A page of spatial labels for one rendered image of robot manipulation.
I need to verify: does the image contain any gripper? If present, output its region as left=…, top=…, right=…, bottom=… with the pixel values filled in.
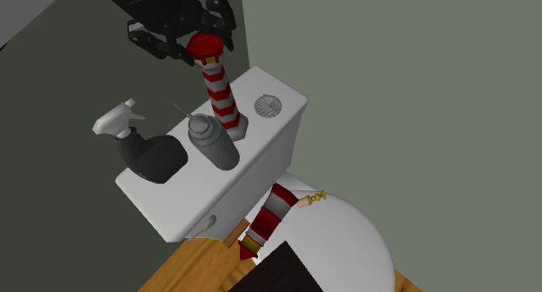
left=69, top=0, right=237, bottom=68

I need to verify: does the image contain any red white striped lighthouse figure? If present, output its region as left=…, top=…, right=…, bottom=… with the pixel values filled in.
left=185, top=31, right=249, bottom=142

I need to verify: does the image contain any grey spray can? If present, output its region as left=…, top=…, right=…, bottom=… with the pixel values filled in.
left=172, top=102, right=241, bottom=172

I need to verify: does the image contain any black spray bottle white trigger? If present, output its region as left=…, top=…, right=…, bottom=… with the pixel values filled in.
left=92, top=97, right=189, bottom=185

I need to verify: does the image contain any white toilet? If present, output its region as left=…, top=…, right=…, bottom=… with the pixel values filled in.
left=115, top=65, right=397, bottom=292

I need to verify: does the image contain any red white toy rocket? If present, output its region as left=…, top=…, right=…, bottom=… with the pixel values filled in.
left=237, top=182, right=327, bottom=262

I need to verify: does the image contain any tan wooden stick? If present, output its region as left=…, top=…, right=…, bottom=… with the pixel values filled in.
left=222, top=218, right=251, bottom=248

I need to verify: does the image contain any black flat slab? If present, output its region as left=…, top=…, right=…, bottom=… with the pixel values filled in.
left=228, top=240, right=326, bottom=292

